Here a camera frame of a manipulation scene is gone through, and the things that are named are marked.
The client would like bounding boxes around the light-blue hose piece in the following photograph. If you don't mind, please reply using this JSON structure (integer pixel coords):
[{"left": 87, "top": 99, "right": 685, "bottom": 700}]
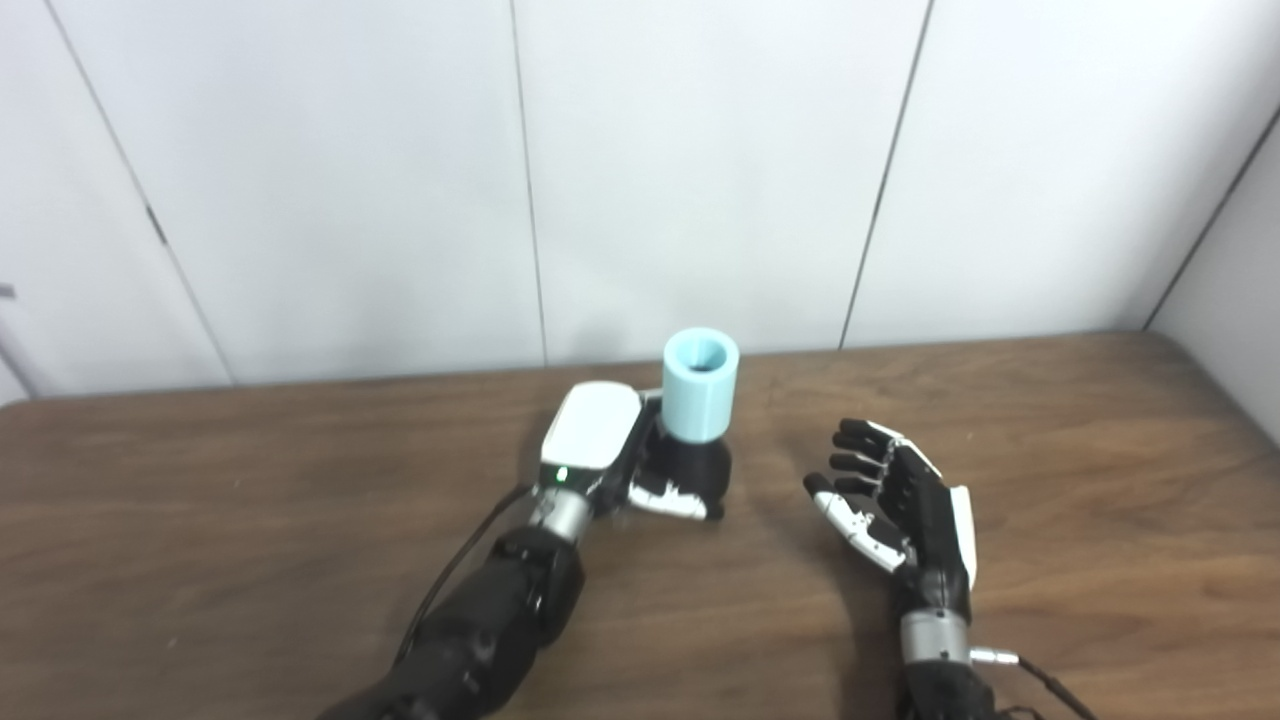
[{"left": 662, "top": 327, "right": 741, "bottom": 443}]

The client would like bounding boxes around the white and black left hand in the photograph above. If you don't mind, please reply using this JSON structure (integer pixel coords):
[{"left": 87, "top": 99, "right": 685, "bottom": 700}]
[{"left": 540, "top": 382, "right": 726, "bottom": 523}]

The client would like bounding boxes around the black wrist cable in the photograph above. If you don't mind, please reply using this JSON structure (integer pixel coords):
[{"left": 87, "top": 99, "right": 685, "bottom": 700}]
[
  {"left": 395, "top": 483, "right": 541, "bottom": 666},
  {"left": 970, "top": 648, "right": 1101, "bottom": 720}
]

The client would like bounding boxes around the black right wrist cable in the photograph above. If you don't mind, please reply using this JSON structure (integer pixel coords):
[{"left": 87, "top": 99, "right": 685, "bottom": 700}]
[{"left": 970, "top": 648, "right": 1101, "bottom": 720}]

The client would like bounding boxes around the white and black right hand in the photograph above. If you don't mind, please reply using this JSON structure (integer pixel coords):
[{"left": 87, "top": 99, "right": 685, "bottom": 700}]
[{"left": 803, "top": 418, "right": 978, "bottom": 626}]

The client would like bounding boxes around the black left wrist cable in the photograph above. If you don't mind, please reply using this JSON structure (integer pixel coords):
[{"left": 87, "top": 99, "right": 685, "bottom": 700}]
[{"left": 395, "top": 483, "right": 541, "bottom": 666}]

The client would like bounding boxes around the black nozzle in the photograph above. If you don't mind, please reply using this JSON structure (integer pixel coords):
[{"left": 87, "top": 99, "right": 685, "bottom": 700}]
[{"left": 630, "top": 425, "right": 733, "bottom": 521}]

